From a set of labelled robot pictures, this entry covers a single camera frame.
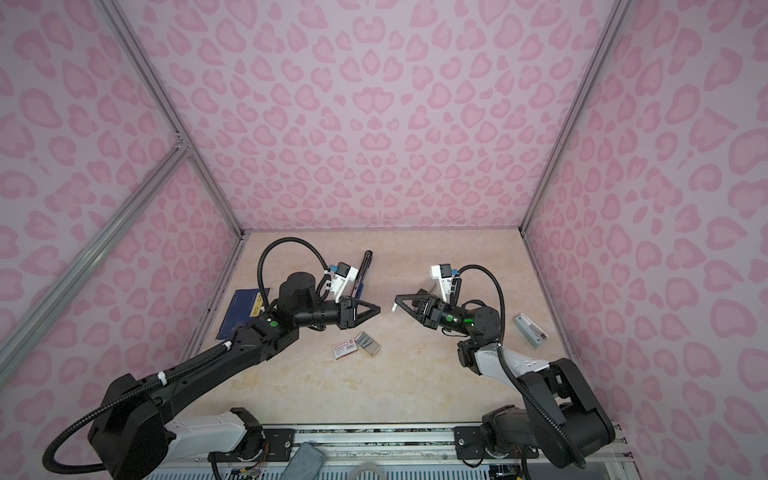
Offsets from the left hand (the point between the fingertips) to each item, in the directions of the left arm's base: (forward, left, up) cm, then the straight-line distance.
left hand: (375, 304), depth 71 cm
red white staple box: (-1, +10, -23) cm, 26 cm away
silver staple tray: (+1, +4, -24) cm, 25 cm away
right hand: (-3, -6, +3) cm, 7 cm away
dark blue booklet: (+14, +44, -24) cm, 52 cm away
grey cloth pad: (-29, +17, -21) cm, 40 cm away
